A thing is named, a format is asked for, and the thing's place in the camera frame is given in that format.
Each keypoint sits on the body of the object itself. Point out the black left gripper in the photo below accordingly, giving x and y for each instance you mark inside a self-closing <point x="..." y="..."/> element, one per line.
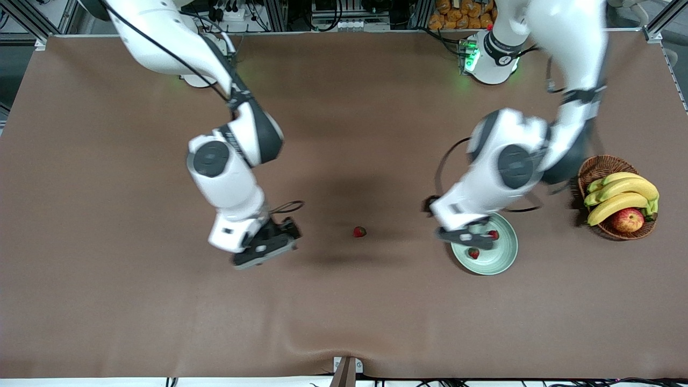
<point x="425" y="205"/>

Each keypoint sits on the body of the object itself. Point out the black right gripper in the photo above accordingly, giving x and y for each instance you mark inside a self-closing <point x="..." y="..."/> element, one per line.
<point x="281" y="229"/>

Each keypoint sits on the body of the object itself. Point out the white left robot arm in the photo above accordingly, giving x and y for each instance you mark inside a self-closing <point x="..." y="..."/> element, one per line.
<point x="570" y="43"/>

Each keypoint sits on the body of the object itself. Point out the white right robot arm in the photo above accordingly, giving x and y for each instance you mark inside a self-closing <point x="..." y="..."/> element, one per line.
<point x="161" y="37"/>

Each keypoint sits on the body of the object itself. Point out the light green round plate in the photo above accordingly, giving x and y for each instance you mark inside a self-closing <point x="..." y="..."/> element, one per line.
<point x="500" y="260"/>

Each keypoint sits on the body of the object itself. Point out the yellow banana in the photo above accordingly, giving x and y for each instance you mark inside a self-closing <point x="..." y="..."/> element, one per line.
<point x="629" y="187"/>
<point x="613" y="205"/>
<point x="591" y="199"/>
<point x="618" y="177"/>
<point x="594" y="186"/>

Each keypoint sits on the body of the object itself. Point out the brown wicker basket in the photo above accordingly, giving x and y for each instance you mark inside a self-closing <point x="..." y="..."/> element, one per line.
<point x="604" y="164"/>

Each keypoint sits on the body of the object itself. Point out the brown table cloth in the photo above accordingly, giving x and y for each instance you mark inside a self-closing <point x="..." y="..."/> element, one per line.
<point x="107" y="188"/>

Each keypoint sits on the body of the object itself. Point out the bag of orange bread rolls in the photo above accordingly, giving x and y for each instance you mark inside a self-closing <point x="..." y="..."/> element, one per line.
<point x="457" y="16"/>

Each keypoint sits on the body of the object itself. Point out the red yellow apple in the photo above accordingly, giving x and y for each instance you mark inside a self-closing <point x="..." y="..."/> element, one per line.
<point x="628" y="221"/>

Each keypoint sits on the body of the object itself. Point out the white power strip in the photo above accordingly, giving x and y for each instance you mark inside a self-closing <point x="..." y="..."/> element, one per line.
<point x="236" y="15"/>
<point x="352" y="24"/>

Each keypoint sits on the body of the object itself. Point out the aluminium frame profile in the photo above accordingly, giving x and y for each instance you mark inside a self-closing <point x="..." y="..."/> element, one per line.
<point x="658" y="26"/>
<point x="277" y="13"/>

